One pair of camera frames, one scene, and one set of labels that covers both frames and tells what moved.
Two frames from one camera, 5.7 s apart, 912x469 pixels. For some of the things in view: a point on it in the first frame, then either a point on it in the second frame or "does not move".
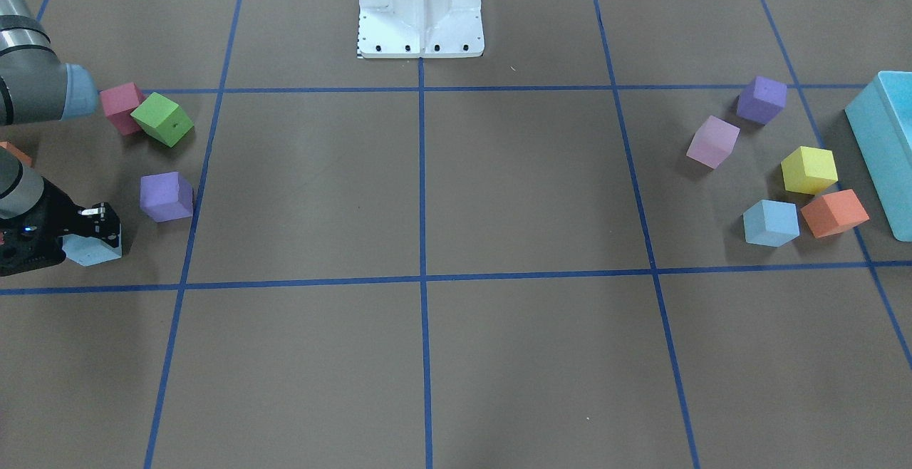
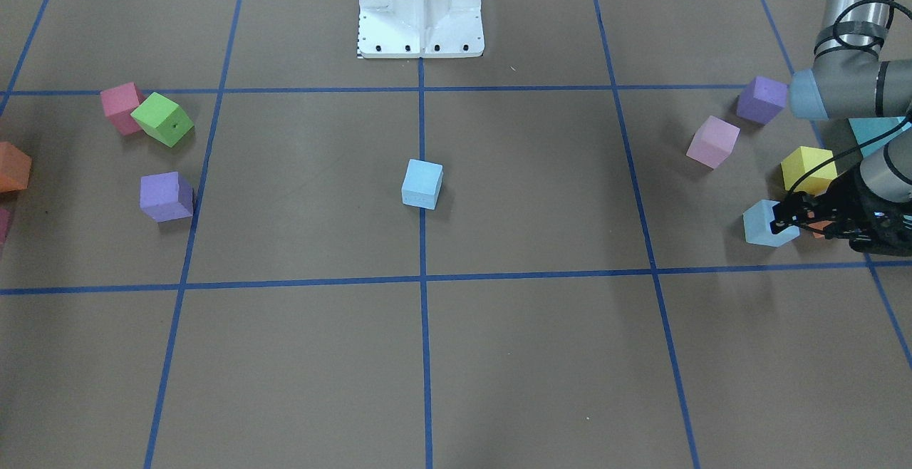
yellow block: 809,170 does not move
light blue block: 771,223 does not move
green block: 162,119 does not move
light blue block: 88,251 to 422,184
